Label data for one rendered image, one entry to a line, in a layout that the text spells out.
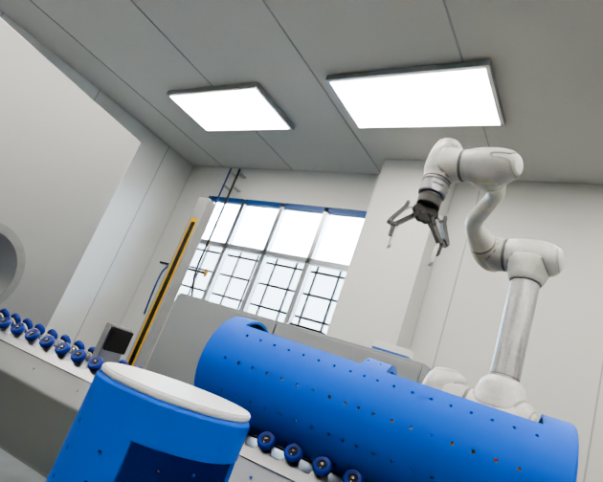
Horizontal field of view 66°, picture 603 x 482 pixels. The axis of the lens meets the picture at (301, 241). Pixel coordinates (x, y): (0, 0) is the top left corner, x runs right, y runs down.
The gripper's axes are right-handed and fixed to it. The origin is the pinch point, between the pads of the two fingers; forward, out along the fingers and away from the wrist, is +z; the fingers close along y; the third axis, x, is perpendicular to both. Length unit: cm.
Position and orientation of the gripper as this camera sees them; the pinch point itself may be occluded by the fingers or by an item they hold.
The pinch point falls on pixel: (411, 252)
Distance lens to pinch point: 144.7
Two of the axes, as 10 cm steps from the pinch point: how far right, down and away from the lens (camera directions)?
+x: -0.8, 3.1, 9.5
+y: 9.2, 4.0, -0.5
